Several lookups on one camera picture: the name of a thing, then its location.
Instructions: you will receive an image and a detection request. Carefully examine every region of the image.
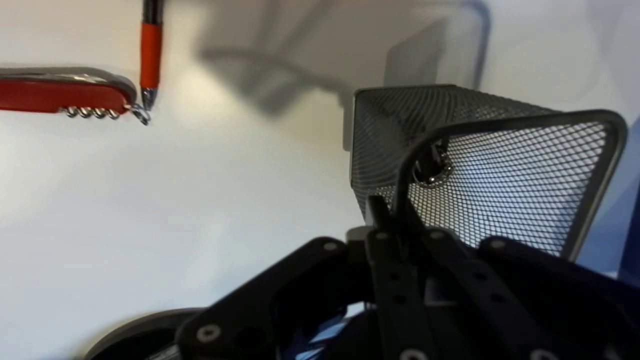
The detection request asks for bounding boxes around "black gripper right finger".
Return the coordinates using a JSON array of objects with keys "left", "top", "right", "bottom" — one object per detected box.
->
[{"left": 398, "top": 199, "right": 640, "bottom": 360}]

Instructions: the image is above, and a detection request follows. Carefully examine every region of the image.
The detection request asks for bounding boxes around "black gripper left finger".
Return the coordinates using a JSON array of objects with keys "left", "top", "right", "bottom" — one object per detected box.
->
[{"left": 177, "top": 194, "right": 432, "bottom": 360}]

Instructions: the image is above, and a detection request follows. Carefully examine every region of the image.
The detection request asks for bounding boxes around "gray mesh pen holder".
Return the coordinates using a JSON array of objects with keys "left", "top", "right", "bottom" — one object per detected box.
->
[{"left": 342, "top": 85, "right": 630, "bottom": 265}]

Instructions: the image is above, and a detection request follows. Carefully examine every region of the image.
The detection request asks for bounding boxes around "red pen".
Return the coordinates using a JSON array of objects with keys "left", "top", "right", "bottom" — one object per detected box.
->
[{"left": 138, "top": 0, "right": 166, "bottom": 112}]

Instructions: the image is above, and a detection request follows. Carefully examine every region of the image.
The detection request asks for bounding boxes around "red pocket knife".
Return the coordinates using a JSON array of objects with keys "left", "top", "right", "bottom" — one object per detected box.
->
[{"left": 0, "top": 67, "right": 152, "bottom": 128}]

